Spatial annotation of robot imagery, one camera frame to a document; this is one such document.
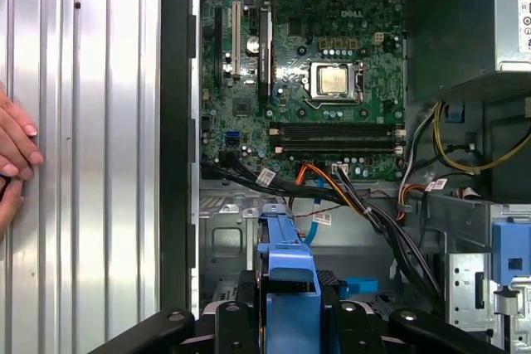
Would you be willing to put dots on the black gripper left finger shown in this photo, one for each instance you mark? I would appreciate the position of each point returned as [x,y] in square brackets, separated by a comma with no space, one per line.
[232,329]

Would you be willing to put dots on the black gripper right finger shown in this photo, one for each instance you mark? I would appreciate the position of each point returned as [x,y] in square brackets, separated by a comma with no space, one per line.
[352,329]

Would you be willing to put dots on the hard disk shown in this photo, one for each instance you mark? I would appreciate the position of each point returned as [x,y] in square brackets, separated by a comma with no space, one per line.
[282,225]

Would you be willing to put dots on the metal disk bay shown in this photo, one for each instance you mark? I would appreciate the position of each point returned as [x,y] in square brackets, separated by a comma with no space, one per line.
[226,209]

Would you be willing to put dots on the person's hand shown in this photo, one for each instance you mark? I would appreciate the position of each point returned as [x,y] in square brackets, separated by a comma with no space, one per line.
[16,138]

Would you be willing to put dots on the metal drive cage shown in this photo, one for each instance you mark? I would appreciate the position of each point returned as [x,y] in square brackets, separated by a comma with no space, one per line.
[464,279]

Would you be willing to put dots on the blue plastic latch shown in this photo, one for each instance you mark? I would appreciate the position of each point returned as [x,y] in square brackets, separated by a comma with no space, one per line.
[510,246]

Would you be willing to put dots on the black RAM slot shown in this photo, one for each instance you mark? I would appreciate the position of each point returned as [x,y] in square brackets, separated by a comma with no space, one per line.
[332,143]
[332,126]
[332,134]

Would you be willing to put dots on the blue SATA port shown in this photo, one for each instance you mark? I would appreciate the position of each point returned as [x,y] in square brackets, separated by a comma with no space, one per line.
[233,135]

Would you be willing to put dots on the black PC case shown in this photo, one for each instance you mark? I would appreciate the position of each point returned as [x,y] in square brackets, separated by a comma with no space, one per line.
[176,122]

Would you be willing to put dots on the black chipset chip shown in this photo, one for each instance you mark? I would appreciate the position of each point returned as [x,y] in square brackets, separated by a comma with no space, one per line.
[241,106]

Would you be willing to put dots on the CPU socket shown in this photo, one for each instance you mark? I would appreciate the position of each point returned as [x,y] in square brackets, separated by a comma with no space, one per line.
[361,80]

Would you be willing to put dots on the silver CPU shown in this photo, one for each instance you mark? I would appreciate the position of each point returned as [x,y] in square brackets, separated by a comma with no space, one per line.
[332,80]

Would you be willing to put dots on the metal socket cover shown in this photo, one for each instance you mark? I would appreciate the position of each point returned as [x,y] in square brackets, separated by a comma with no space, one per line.
[314,80]

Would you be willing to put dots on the green motherboard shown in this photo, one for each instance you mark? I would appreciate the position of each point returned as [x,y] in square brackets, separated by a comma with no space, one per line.
[286,55]

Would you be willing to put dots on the black expansion slot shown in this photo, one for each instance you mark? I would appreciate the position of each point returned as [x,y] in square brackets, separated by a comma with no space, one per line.
[217,47]

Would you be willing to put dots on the silver coin battery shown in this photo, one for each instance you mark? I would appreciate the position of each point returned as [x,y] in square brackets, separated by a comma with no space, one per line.
[252,45]

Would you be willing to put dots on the white expansion slot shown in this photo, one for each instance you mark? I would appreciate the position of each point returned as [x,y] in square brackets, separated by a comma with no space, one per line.
[236,39]

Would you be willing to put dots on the grey power supply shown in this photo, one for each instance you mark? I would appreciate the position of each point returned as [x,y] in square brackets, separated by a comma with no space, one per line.
[456,18]

